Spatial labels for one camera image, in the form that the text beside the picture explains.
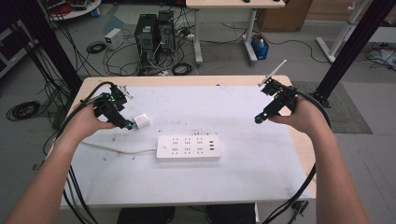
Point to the black metal frame post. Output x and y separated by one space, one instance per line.
46 40
355 46

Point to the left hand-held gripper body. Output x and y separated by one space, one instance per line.
109 104

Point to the white table mat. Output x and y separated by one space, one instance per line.
218 180

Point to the person's left hand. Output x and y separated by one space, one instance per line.
84 123

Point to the white metal stand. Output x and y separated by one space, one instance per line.
339 37

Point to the blue box with bottle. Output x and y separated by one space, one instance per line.
260 48

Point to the grey floor mat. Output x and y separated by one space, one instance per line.
348 115

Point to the person's right hand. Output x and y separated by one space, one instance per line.
308 116

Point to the wooden desk with white legs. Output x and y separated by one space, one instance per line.
233 3

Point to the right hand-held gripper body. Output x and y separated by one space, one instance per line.
285 95

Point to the round white table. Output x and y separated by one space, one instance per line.
77 11

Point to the white power strip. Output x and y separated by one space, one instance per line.
188 148

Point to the black computer tower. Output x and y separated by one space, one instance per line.
166 31
145 40

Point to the brown cardboard box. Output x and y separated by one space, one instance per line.
285 15

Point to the small white box device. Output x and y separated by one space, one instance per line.
113 38

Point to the white charger plug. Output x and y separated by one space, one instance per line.
142 121

